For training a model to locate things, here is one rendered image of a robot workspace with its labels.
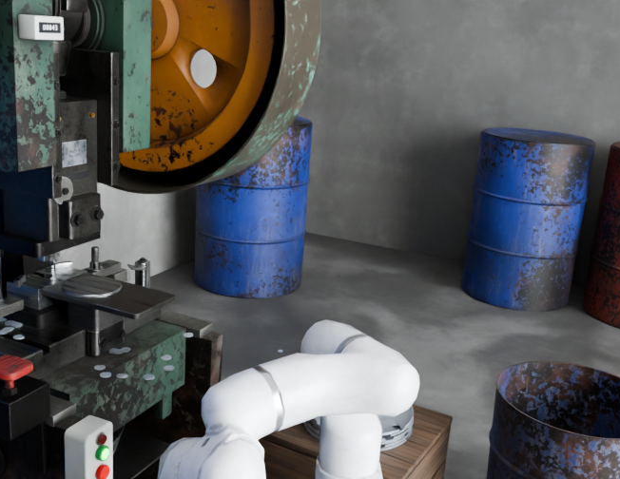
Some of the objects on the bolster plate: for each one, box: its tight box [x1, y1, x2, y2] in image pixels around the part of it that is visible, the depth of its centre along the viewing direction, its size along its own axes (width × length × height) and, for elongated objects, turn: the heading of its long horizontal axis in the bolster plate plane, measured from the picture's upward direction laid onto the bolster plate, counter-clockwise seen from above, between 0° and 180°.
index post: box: [135, 258, 150, 288], centre depth 177 cm, size 3×3×10 cm
